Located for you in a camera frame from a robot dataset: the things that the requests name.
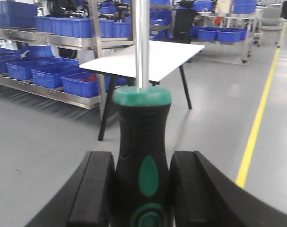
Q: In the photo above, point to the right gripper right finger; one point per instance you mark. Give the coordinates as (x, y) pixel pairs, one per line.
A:
(205, 197)

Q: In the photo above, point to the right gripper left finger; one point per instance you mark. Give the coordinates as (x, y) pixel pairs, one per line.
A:
(84, 200)

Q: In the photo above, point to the screwdriver green black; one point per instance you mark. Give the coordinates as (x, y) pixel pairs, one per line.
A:
(142, 174)

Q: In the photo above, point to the white table black legs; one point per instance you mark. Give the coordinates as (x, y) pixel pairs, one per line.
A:
(146, 64)

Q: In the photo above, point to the black office chair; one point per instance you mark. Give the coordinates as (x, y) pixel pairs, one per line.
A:
(183, 21)

